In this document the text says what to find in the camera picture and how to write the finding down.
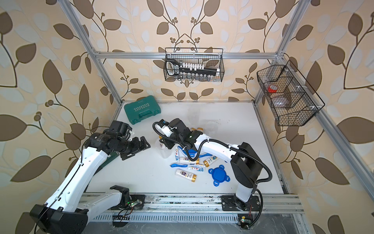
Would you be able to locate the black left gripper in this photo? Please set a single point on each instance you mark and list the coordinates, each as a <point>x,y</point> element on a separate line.
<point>135,141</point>

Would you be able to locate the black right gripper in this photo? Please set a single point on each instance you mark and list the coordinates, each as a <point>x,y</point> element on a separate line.
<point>166,141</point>

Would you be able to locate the white shampoo bottle gold cap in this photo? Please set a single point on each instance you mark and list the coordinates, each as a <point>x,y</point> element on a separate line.
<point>198,129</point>

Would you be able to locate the toothpaste tube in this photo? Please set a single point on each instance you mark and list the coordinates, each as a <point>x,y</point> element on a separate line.
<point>196,168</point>
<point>177,159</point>

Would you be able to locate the clear plastic container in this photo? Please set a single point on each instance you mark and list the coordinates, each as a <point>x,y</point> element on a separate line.
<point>211,126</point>
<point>164,151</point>

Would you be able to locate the blue toothbrush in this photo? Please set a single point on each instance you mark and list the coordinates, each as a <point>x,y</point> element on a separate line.
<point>179,165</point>
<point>205,155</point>

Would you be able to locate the white bottle angled gold cap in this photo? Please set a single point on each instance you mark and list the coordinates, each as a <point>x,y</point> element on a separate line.
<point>208,162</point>

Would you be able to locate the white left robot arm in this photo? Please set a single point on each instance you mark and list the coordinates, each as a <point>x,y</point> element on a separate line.
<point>61,213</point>

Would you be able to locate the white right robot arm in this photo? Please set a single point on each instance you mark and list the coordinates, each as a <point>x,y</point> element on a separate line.
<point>247,167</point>

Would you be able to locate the blue lid upper left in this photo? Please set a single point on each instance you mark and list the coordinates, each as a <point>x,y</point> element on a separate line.
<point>185,152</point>

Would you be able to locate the blue lid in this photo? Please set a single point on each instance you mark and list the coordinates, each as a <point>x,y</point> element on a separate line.
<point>219,175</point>
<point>185,152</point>

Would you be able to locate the white bottle purple label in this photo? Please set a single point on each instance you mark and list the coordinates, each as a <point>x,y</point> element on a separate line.
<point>185,160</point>

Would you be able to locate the green plastic tool case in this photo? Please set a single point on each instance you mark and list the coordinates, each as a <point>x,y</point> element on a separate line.
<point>142,109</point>

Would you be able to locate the front white bottle gold cap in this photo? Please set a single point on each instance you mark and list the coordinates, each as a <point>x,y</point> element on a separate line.
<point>187,175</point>

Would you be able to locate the blue lid front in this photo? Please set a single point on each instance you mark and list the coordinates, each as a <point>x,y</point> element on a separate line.
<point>219,175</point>

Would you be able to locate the black socket wrench set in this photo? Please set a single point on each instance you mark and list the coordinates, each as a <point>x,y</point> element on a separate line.
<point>175,68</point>

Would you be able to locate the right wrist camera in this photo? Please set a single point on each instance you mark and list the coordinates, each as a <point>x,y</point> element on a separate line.
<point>178,127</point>

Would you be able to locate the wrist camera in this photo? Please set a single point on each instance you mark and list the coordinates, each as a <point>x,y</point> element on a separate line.
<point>178,127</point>
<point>121,129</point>

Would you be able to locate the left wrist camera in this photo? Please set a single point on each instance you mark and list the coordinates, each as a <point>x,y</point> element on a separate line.
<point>121,129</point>

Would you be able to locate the black wire basket back wall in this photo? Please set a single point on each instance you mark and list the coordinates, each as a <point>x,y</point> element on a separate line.
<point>208,57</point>

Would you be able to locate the black wire basket wall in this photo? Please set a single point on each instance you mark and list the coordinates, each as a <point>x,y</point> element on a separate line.
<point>208,57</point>
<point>296,100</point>

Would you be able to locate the black wire basket right wall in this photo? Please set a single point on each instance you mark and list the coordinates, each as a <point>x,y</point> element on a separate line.
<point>296,100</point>

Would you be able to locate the aluminium frame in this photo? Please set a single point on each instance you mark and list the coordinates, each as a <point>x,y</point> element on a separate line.
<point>357,165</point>

